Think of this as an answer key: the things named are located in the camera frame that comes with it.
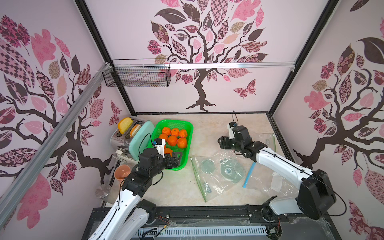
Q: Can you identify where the orange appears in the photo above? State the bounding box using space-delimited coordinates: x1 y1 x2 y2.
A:
171 128 180 137
164 148 173 156
178 129 188 138
162 127 171 136
177 138 188 149
167 135 178 147
159 133 168 141

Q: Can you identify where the green zip bag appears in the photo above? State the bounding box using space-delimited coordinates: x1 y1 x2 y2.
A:
259 133 276 152
190 151 245 203

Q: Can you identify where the blue zip clear bag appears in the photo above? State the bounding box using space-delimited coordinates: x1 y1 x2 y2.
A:
243 163 299 197

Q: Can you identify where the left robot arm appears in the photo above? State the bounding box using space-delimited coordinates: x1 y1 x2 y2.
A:
89 148 183 240

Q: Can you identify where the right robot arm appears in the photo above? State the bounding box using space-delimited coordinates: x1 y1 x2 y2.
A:
218 137 337 220

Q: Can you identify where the green plastic basket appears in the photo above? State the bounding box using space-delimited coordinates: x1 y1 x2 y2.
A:
152 120 194 171

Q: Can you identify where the mint green toaster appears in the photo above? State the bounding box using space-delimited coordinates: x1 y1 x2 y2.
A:
110 116 155 164

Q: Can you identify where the pink ceramic mug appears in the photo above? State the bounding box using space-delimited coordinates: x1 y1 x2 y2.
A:
114 165 131 189

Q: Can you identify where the orange toast slice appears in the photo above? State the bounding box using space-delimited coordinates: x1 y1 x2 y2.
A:
130 124 142 138

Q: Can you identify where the yellow bread slice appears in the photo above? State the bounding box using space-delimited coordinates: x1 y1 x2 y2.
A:
118 117 133 135

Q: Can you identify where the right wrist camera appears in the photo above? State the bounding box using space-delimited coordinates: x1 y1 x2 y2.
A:
227 122 249 141

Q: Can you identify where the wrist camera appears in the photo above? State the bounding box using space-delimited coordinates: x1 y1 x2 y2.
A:
153 138 166 157
227 122 249 141

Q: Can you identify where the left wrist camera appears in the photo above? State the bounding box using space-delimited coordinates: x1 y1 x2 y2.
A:
153 138 166 157

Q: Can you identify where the white slotted cable duct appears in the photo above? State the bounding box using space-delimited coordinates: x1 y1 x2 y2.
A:
134 226 269 239

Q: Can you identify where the black wire wall basket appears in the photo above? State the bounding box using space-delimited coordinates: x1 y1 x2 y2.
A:
103 57 172 88

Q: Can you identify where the aluminium rail back wall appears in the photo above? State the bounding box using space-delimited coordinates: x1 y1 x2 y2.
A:
170 62 296 70

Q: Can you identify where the aluminium rail wall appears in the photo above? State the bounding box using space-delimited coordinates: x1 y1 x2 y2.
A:
170 62 296 70
1 63 111 227

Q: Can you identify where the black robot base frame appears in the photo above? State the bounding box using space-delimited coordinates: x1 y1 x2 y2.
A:
133 205 341 240

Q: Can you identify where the aluminium rail left wall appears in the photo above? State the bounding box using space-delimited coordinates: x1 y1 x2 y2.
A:
1 63 111 227

